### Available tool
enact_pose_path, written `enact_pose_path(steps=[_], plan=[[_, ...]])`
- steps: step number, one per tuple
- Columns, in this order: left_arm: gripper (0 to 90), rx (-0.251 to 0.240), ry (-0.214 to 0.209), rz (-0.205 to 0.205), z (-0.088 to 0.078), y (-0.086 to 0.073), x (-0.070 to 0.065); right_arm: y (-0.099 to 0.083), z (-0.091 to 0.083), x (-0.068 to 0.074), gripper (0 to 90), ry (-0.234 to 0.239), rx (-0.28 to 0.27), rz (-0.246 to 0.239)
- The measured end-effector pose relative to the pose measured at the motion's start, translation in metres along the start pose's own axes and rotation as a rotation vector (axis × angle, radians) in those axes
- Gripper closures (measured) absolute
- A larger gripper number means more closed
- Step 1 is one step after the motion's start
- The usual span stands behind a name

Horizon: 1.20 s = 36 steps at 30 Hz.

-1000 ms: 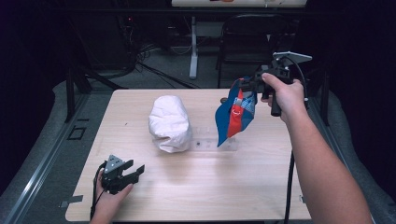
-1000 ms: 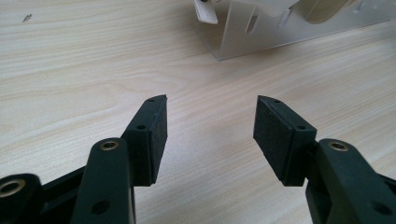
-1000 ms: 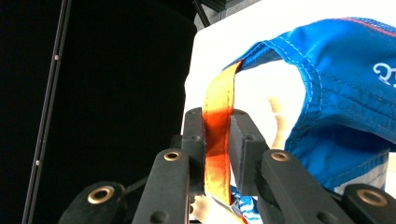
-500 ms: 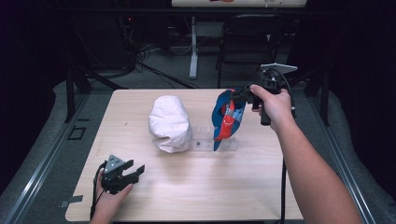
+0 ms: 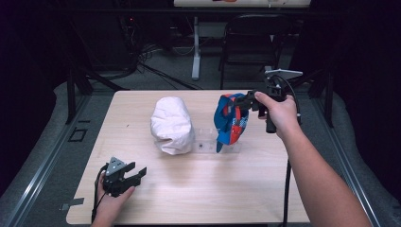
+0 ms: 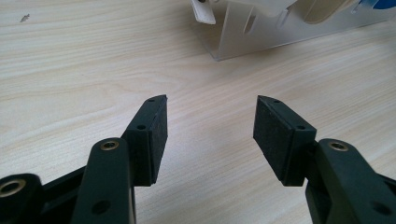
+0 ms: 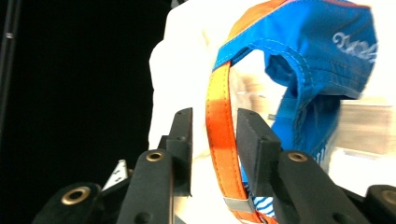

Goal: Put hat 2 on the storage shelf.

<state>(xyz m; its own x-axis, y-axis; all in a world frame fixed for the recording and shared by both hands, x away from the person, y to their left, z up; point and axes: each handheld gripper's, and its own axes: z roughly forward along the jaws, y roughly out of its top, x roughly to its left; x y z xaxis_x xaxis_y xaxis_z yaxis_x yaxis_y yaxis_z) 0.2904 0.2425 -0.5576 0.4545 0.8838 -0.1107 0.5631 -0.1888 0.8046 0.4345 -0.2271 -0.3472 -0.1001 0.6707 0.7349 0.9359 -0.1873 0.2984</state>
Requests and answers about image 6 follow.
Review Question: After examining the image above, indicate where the clear acrylic rack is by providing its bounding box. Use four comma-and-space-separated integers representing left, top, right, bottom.
199, 0, 396, 63

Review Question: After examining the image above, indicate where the blue baseball cap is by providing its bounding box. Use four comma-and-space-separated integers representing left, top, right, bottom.
358, 0, 396, 11

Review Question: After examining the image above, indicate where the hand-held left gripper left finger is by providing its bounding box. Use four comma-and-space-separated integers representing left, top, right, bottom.
120, 94, 169, 188

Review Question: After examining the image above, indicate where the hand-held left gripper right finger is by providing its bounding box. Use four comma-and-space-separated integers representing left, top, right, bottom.
252, 94, 318, 188

